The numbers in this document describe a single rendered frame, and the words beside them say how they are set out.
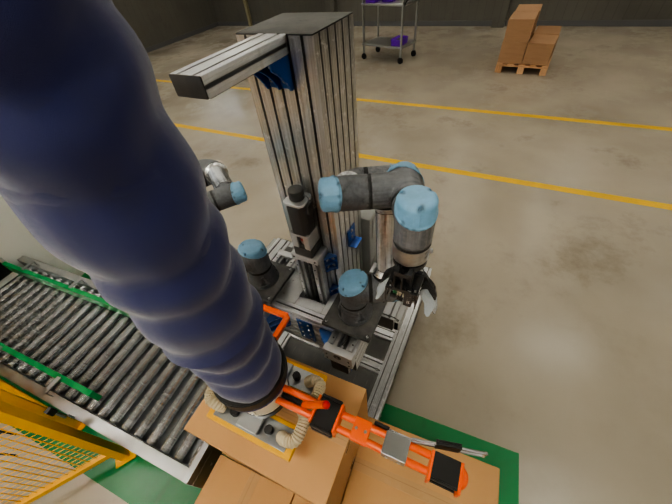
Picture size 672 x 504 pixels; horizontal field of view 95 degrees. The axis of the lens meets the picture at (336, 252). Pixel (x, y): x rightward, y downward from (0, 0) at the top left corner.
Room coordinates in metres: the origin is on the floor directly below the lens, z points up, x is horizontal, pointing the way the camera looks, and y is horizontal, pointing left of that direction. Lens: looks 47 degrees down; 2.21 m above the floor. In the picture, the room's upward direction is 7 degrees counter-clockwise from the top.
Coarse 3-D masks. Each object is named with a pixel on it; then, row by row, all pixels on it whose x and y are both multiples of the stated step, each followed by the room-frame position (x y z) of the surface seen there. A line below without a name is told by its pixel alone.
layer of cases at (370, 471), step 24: (408, 432) 0.35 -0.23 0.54; (360, 456) 0.28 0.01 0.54; (408, 456) 0.26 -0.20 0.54; (456, 456) 0.24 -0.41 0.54; (216, 480) 0.26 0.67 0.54; (240, 480) 0.25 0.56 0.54; (264, 480) 0.24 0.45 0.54; (360, 480) 0.20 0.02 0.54; (384, 480) 0.19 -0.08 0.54; (408, 480) 0.17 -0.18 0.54; (480, 480) 0.14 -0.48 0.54
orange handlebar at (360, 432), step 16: (288, 320) 0.64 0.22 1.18; (304, 400) 0.34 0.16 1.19; (304, 416) 0.30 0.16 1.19; (352, 416) 0.28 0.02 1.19; (352, 432) 0.23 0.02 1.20; (368, 432) 0.23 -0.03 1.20; (384, 432) 0.22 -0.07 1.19; (416, 448) 0.17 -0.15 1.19; (416, 464) 0.14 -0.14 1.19; (464, 480) 0.09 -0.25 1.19
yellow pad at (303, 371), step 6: (288, 360) 0.53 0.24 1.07; (294, 366) 0.51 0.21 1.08; (300, 366) 0.50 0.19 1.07; (294, 372) 0.47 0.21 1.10; (300, 372) 0.48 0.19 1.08; (306, 372) 0.48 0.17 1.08; (312, 372) 0.48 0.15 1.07; (318, 372) 0.47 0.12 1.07; (288, 378) 0.46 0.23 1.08; (294, 378) 0.45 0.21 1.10; (300, 378) 0.46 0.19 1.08; (324, 378) 0.45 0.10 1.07; (294, 384) 0.44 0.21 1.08; (300, 384) 0.44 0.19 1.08; (300, 390) 0.42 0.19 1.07; (306, 390) 0.41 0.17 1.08; (312, 390) 0.41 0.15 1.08
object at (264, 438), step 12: (228, 408) 0.38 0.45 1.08; (216, 420) 0.35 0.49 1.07; (228, 420) 0.35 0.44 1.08; (264, 420) 0.33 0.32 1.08; (276, 420) 0.33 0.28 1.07; (240, 432) 0.30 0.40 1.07; (264, 432) 0.29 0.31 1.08; (276, 432) 0.29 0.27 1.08; (288, 432) 0.28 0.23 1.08; (264, 444) 0.26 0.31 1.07; (276, 444) 0.25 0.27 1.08; (288, 456) 0.22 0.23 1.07
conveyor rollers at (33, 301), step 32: (32, 288) 1.63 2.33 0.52; (0, 320) 1.35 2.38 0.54; (32, 320) 1.30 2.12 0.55; (64, 320) 1.29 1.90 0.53; (96, 320) 1.23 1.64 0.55; (128, 320) 1.22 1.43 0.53; (0, 352) 1.09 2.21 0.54; (64, 352) 1.02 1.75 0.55; (96, 352) 1.00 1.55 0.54; (128, 352) 0.98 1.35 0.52; (64, 384) 0.82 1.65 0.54; (96, 384) 0.79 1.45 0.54; (128, 384) 0.77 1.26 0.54; (160, 384) 0.74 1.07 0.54; (192, 384) 0.72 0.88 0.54; (128, 416) 0.59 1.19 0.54; (160, 448) 0.42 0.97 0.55
